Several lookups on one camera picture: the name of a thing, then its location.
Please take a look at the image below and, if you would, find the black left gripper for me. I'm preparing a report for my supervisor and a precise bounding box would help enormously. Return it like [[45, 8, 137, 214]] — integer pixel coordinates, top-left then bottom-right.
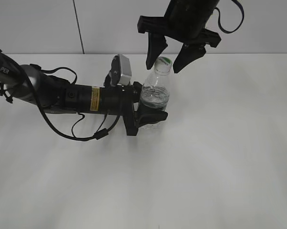
[[99, 82, 168, 136]]

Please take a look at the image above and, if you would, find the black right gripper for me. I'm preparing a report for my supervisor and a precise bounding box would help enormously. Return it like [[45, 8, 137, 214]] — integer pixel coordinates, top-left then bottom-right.
[[137, 0, 221, 73]]

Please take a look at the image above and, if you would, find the white green bottle cap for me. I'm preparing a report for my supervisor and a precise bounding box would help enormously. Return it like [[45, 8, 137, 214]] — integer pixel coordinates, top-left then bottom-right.
[[154, 56, 173, 74]]

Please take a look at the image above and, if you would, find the clear cestbon water bottle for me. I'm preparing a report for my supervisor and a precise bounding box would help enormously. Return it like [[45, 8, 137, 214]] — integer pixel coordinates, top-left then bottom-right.
[[138, 70, 170, 130]]

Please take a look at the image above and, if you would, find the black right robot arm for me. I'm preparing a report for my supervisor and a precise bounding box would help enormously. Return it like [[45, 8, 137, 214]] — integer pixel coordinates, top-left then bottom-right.
[[137, 0, 221, 73]]

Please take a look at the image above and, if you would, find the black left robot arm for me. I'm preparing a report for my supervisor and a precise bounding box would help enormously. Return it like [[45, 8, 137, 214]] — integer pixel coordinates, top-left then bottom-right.
[[0, 49, 168, 136]]

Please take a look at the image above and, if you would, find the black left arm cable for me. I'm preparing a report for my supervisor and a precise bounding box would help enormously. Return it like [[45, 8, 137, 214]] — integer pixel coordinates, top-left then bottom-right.
[[0, 63, 122, 141]]

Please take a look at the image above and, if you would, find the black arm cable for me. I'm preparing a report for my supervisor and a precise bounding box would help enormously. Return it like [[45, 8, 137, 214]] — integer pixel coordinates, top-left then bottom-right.
[[0, 63, 122, 141], [214, 0, 245, 34]]

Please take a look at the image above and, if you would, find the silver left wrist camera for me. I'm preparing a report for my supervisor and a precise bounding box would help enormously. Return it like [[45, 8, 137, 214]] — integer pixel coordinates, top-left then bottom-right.
[[109, 54, 132, 87]]

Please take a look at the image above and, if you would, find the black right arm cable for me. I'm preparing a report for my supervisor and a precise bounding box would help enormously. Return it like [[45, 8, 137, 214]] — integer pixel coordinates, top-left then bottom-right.
[[214, 0, 245, 34]]

